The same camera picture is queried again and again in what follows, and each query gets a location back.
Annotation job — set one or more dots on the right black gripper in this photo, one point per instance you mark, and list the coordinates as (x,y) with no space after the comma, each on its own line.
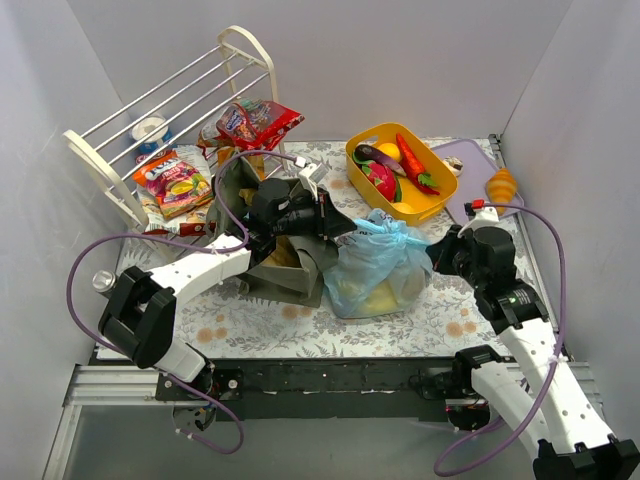
(447,256)

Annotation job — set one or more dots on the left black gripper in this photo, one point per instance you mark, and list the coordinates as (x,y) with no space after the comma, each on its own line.
(323,215)

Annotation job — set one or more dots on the brown paper snack bag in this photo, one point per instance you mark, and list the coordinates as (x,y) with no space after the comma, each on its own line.
(284,254)

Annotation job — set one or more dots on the light blue plastic bag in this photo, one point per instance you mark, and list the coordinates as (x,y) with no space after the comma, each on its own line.
(382,268)

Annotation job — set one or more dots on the green canvas tote bag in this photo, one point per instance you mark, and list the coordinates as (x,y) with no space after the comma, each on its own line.
(301,286)

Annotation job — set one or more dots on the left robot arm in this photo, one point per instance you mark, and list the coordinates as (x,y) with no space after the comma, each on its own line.
(140,314)

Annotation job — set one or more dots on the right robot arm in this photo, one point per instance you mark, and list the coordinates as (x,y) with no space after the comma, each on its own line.
(550,415)

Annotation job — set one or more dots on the yellow plastic fruit basket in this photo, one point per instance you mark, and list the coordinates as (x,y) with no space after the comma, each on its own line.
(415,207)

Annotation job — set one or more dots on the pink dragon fruit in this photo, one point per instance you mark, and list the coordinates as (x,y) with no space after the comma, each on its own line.
(382,178)

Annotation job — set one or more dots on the purple eggplant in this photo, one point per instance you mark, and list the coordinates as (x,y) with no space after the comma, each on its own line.
(364,152)

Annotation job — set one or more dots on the orange croissant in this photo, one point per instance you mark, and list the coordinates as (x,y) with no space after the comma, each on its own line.
(501,187)

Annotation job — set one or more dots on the red chili pepper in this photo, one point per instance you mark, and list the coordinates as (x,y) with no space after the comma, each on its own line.
(414,169)

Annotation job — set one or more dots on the chocolate white donut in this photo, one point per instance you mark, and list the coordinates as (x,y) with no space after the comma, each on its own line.
(454,164)

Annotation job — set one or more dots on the purple tray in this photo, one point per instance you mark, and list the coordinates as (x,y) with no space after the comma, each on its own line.
(478,168)

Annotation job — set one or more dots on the red snack bag lower shelf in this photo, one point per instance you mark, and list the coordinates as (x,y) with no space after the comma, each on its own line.
(255,124)

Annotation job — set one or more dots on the colourful fruit candy bag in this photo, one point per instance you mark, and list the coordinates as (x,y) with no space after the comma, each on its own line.
(176,186)

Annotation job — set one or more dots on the white metal shelf rack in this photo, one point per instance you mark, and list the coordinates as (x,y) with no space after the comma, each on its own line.
(169,113)

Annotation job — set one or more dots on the blue white tin can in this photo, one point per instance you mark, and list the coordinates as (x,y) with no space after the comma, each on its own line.
(150,133)

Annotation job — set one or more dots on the dark drink can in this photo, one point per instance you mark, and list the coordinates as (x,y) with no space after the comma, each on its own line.
(104,282)

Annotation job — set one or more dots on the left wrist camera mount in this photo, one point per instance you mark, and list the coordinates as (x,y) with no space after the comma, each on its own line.
(310,174)

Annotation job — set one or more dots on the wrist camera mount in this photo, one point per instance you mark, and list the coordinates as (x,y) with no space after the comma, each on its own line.
(479,215)
(310,174)

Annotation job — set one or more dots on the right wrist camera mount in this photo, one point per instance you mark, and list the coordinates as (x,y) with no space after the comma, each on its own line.
(479,215)

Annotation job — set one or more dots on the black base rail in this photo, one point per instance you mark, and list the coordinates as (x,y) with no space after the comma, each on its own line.
(425,388)

